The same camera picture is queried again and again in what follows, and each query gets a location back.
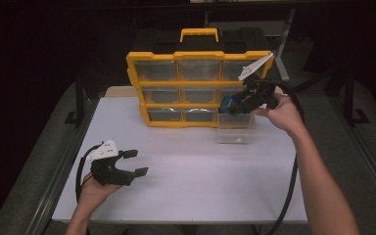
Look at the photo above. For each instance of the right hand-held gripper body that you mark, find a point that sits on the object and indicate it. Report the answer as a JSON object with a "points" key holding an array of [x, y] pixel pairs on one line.
{"points": [[258, 94]]}

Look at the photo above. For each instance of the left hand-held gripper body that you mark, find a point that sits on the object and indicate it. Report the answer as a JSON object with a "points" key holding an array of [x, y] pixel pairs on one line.
{"points": [[106, 173]]}

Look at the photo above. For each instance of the small blue packet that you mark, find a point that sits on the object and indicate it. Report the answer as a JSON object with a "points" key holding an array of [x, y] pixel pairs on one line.
{"points": [[229, 103]]}

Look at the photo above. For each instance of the clear plastic drawer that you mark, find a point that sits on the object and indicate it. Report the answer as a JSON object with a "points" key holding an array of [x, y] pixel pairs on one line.
{"points": [[235, 129]]}

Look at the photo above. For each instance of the yellow black organizer case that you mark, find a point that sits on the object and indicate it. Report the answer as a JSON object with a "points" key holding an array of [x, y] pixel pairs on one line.
{"points": [[199, 55]]}

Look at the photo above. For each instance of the person's left hand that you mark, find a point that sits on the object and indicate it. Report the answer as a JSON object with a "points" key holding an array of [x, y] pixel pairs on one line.
{"points": [[93, 194]]}

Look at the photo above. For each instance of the person's right hand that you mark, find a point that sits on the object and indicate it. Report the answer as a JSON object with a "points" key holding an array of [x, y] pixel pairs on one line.
{"points": [[284, 114]]}

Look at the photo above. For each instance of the grid of clear drawers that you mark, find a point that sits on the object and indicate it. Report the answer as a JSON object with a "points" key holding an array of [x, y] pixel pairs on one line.
{"points": [[198, 70]]}

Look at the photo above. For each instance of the grey metal stand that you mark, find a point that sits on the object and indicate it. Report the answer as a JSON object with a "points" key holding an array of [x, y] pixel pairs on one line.
{"points": [[282, 39]]}

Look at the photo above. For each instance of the black floor stand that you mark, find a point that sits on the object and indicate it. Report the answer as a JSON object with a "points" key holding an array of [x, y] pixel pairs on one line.
{"points": [[350, 101], [79, 104]]}

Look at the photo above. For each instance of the aluminium rail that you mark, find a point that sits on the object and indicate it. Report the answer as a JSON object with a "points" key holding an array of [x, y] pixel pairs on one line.
{"points": [[57, 182], [365, 153]]}

